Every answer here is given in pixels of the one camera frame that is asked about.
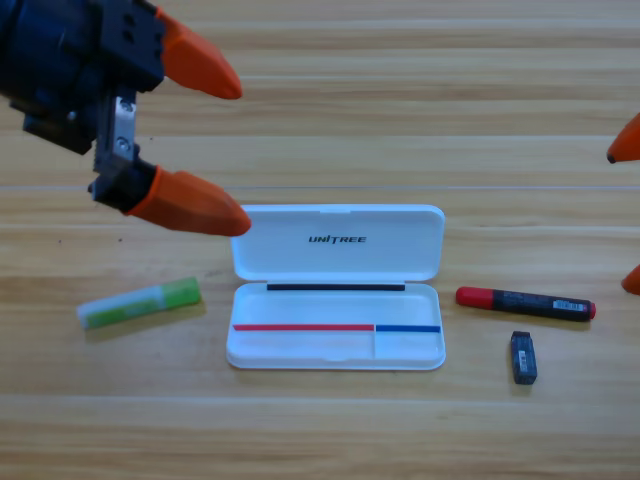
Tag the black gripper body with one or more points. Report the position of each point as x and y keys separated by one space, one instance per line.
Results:
x=45 y=55

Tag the white Unitree pencil case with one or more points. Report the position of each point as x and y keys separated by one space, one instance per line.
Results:
x=340 y=260

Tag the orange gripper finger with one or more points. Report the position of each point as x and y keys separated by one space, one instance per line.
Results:
x=200 y=65
x=190 y=205
x=627 y=147
x=634 y=282

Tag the red black marker pen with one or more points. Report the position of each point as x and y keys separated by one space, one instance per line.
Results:
x=525 y=302

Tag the black eraser with label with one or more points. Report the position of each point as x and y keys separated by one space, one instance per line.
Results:
x=525 y=357

